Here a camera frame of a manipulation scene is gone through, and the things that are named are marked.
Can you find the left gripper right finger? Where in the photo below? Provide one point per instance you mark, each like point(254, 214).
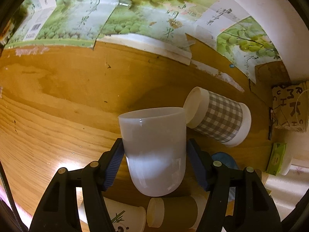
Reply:
point(237, 201)

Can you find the plain white cup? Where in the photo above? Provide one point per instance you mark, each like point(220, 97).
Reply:
point(155, 148)

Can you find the blue plastic cup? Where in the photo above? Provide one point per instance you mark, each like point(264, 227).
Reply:
point(225, 159)

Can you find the panda print paper cup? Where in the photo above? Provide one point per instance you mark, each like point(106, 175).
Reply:
point(126, 217)

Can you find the brown sleeve paper cup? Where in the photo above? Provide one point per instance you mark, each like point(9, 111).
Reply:
point(176, 213)

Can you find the grey checked paper cup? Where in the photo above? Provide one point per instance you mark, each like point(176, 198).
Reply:
point(216, 116)

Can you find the cream ceramic mug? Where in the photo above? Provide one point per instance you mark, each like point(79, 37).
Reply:
point(286, 162)

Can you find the green tissue pack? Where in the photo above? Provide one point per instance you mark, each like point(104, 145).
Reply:
point(276, 158)

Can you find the beige printed fabric bag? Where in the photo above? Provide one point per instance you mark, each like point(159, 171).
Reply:
point(290, 107)

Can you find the brown cardboard piece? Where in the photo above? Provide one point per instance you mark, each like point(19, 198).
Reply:
point(267, 76)

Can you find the grape print cardboard sheet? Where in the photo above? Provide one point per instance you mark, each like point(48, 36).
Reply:
point(165, 27)

